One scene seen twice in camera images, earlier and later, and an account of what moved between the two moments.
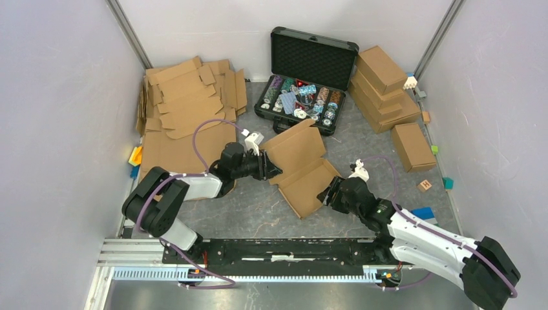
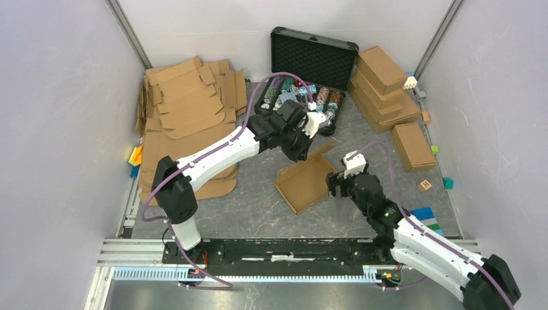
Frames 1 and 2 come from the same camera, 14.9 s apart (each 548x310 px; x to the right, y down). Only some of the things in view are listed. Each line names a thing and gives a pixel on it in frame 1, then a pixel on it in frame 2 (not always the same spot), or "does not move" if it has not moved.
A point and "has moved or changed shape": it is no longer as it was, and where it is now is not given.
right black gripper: [324, 197] -> [333, 179]
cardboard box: [381, 70] does not move
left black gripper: [265, 168] -> [301, 154]
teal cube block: [448, 183] does not move
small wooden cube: [426, 116] does not move
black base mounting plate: [284, 253] does not move
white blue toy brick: [411, 81] does not move
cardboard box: [296, 153] has moved or changed shape
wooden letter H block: [424, 185] does not move
